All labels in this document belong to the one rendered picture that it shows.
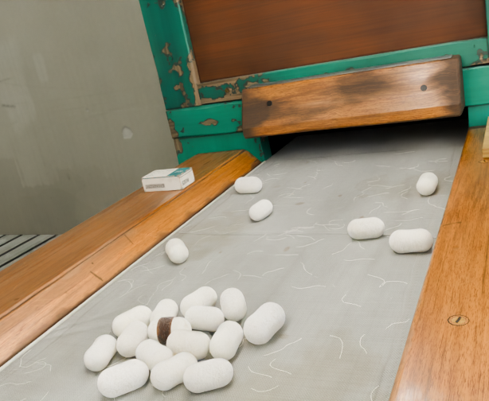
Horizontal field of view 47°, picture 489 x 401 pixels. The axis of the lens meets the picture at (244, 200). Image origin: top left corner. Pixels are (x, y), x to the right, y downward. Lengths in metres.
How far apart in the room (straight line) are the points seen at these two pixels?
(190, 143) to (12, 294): 0.48
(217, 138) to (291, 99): 0.17
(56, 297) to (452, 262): 0.34
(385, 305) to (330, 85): 0.42
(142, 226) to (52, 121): 1.68
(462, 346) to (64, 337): 0.31
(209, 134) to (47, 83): 1.40
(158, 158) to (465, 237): 1.64
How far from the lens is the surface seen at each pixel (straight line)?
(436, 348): 0.34
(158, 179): 0.75
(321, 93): 0.79
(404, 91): 0.76
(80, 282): 0.56
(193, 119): 0.93
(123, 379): 0.39
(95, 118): 2.15
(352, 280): 0.47
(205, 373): 0.36
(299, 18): 0.85
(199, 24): 0.91
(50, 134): 2.33
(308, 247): 0.54
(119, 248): 0.61
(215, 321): 0.42
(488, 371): 0.32
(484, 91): 0.80
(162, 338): 0.43
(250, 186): 0.73
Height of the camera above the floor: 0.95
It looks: 17 degrees down
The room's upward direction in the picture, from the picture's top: 12 degrees counter-clockwise
